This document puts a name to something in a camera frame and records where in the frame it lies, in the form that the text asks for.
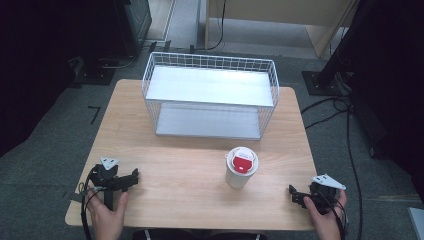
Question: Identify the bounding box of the person's left hand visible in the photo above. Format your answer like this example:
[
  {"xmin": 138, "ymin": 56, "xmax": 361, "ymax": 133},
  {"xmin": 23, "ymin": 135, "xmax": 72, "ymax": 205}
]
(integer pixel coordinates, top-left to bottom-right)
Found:
[{"xmin": 86, "ymin": 190, "xmax": 130, "ymax": 231}]

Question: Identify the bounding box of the dark curtain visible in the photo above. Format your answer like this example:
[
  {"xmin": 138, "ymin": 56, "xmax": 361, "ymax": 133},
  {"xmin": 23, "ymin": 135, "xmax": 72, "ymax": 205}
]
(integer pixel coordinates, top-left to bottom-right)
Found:
[
  {"xmin": 349, "ymin": 0, "xmax": 424, "ymax": 196},
  {"xmin": 0, "ymin": 0, "xmax": 121, "ymax": 158}
]

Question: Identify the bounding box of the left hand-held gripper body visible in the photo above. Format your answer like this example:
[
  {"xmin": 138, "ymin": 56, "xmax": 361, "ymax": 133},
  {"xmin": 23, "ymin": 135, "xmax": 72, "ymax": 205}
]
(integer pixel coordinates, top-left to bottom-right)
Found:
[{"xmin": 89, "ymin": 157, "xmax": 120, "ymax": 211}]

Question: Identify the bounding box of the grey tape piece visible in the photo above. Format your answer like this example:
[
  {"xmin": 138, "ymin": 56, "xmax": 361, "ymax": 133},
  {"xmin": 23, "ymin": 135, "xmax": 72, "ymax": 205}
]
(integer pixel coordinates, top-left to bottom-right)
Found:
[{"xmin": 67, "ymin": 190, "xmax": 85, "ymax": 203}]

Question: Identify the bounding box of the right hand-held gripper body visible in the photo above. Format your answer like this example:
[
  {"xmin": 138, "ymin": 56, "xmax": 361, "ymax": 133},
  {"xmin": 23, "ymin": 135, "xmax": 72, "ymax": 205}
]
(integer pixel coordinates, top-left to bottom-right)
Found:
[{"xmin": 308, "ymin": 173, "xmax": 347, "ymax": 215}]

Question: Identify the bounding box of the long black floor cable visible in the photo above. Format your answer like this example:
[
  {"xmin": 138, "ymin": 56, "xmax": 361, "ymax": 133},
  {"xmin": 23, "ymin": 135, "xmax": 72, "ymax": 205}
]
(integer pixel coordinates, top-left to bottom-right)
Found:
[{"xmin": 345, "ymin": 99, "xmax": 364, "ymax": 240}]

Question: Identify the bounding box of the wooden furniture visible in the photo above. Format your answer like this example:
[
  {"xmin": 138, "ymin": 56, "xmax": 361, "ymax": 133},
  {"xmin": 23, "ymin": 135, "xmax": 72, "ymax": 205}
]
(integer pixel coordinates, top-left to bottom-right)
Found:
[{"xmin": 204, "ymin": 0, "xmax": 360, "ymax": 58}]

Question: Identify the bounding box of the white cup with red lid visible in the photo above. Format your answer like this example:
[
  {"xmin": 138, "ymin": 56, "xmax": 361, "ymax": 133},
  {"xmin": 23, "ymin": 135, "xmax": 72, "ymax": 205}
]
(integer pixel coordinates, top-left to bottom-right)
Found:
[{"xmin": 224, "ymin": 146, "xmax": 260, "ymax": 191}]

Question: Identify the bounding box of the black cable by cabinet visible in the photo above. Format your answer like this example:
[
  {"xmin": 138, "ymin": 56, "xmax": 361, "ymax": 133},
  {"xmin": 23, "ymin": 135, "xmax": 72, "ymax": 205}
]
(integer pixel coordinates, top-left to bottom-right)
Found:
[{"xmin": 99, "ymin": 40, "xmax": 158, "ymax": 70}]

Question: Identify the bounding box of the black hanging cable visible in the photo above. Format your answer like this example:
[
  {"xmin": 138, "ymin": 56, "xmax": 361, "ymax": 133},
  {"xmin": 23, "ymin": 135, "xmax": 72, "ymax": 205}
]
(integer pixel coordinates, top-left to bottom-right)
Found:
[{"xmin": 194, "ymin": 0, "xmax": 228, "ymax": 53}]

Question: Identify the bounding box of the white wire shelf rack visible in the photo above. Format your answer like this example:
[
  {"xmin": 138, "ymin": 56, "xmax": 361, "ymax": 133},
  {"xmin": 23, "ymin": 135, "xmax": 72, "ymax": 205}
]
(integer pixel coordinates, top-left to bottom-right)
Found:
[{"xmin": 141, "ymin": 51, "xmax": 281, "ymax": 141}]

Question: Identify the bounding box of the hand-held gripper cable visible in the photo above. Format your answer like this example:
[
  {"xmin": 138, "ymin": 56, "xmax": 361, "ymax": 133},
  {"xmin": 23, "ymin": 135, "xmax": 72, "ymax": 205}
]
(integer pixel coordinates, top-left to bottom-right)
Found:
[
  {"xmin": 329, "ymin": 199, "xmax": 348, "ymax": 240},
  {"xmin": 79, "ymin": 165, "xmax": 98, "ymax": 240}
]

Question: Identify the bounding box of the black stand base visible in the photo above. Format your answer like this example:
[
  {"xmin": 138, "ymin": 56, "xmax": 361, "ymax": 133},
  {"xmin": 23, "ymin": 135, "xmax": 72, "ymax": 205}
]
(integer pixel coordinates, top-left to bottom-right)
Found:
[{"xmin": 73, "ymin": 55, "xmax": 117, "ymax": 87}]

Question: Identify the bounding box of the person's right hand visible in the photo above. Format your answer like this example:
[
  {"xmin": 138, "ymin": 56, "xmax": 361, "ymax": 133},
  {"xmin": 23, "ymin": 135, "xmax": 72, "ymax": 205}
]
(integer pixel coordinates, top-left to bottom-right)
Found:
[{"xmin": 303, "ymin": 190, "xmax": 349, "ymax": 235}]

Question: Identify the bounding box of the dark equipment cabinet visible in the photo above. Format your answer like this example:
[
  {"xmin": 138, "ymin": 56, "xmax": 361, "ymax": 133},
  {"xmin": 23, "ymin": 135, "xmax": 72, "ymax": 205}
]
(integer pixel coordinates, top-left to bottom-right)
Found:
[{"xmin": 114, "ymin": 0, "xmax": 153, "ymax": 58}]

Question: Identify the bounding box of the right hand-held gripper cable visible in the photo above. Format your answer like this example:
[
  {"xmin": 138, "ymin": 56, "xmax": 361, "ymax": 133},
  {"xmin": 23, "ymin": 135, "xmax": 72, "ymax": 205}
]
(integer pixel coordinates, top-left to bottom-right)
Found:
[{"xmin": 329, "ymin": 199, "xmax": 348, "ymax": 240}]

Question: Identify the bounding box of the person's black clothing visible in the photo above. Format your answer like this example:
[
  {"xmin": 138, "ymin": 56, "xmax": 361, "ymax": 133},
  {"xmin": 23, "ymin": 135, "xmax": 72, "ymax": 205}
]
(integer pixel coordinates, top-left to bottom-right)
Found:
[{"xmin": 132, "ymin": 228, "xmax": 268, "ymax": 240}]

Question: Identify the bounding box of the left hand-held gripper cable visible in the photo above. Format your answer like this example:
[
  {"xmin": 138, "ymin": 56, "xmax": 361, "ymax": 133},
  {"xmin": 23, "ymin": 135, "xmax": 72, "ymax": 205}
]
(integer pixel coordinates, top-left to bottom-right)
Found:
[{"xmin": 79, "ymin": 165, "xmax": 98, "ymax": 240}]

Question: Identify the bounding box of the black stand with base plate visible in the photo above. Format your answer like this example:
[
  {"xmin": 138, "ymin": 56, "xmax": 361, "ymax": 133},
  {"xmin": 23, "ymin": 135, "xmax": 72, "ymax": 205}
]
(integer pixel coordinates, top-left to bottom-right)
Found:
[{"xmin": 301, "ymin": 0, "xmax": 378, "ymax": 98}]

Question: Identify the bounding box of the pale blue box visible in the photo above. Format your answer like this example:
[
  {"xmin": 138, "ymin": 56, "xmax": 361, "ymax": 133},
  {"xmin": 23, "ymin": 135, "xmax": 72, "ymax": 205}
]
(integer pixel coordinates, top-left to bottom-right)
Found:
[{"xmin": 406, "ymin": 206, "xmax": 424, "ymax": 240}]

